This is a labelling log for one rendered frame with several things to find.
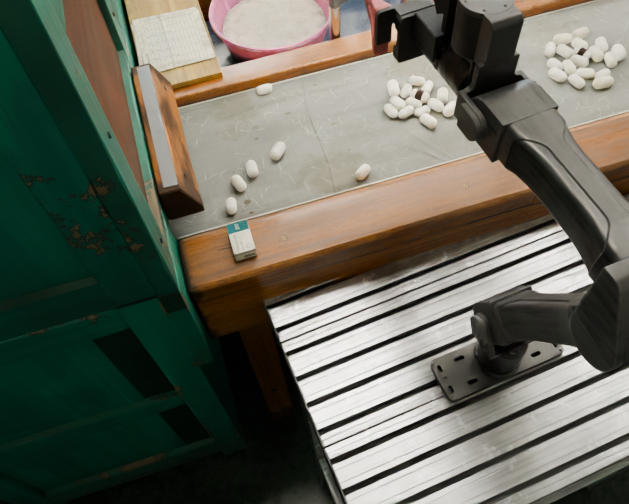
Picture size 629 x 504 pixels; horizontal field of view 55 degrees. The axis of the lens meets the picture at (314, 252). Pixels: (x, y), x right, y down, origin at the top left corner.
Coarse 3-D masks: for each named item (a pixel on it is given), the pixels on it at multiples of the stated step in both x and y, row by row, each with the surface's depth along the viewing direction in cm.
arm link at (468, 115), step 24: (480, 0) 61; (504, 0) 61; (456, 24) 64; (480, 24) 61; (504, 24) 60; (456, 48) 65; (480, 48) 63; (504, 48) 62; (480, 72) 64; (504, 72) 65; (480, 120) 64
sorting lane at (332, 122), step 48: (624, 0) 126; (528, 48) 120; (624, 48) 118; (240, 96) 117; (288, 96) 116; (336, 96) 116; (384, 96) 115; (432, 96) 114; (576, 96) 112; (624, 96) 112; (192, 144) 111; (240, 144) 110; (288, 144) 110; (336, 144) 109; (384, 144) 109; (432, 144) 108; (240, 192) 105; (288, 192) 104; (336, 192) 103
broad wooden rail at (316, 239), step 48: (624, 144) 103; (384, 192) 100; (432, 192) 99; (480, 192) 99; (528, 192) 99; (624, 192) 109; (192, 240) 97; (288, 240) 96; (336, 240) 95; (384, 240) 97; (432, 240) 102; (192, 288) 92; (240, 288) 95; (288, 288) 100
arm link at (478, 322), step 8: (480, 312) 84; (472, 320) 84; (480, 320) 83; (472, 328) 85; (480, 328) 82; (488, 328) 82; (480, 336) 84; (488, 336) 83; (480, 344) 86; (488, 344) 83; (512, 344) 85; (520, 344) 85; (488, 352) 84; (496, 352) 85; (504, 352) 85
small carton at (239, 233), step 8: (232, 224) 96; (240, 224) 96; (232, 232) 95; (240, 232) 95; (248, 232) 95; (232, 240) 94; (240, 240) 94; (248, 240) 94; (232, 248) 93; (240, 248) 93; (248, 248) 93; (240, 256) 93; (248, 256) 94
